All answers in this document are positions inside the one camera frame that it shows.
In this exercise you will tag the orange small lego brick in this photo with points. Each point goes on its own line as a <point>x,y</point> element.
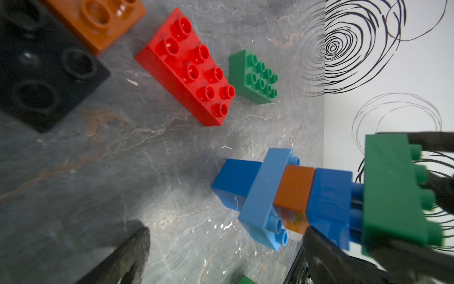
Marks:
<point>97,23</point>

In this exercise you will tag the blue small lego brick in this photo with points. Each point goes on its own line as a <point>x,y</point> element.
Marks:
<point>335,206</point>

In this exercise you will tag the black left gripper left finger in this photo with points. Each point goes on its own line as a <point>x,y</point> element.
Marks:
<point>125,265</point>

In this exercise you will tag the black small lego brick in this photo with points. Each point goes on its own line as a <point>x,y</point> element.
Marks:
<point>45,71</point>

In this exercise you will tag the dark blue base lego brick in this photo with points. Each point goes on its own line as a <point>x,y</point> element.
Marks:
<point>233,183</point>

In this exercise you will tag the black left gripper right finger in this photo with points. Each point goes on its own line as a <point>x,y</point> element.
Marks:
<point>328,264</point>

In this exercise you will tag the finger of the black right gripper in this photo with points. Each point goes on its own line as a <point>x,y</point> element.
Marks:
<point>409,263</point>
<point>439,148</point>

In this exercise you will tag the red lego brick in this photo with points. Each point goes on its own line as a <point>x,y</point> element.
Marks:
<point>182,64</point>

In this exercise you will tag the brown small lego brick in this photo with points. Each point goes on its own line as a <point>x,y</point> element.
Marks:
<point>292,197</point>

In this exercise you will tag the dark green lego brick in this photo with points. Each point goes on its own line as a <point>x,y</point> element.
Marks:
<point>394,202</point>

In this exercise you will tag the light blue long lego brick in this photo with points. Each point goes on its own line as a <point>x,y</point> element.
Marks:
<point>258,215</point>

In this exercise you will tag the bright green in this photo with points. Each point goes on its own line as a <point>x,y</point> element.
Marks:
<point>246,280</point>

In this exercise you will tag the green long lego brick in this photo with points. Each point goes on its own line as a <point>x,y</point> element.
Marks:
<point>251,78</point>

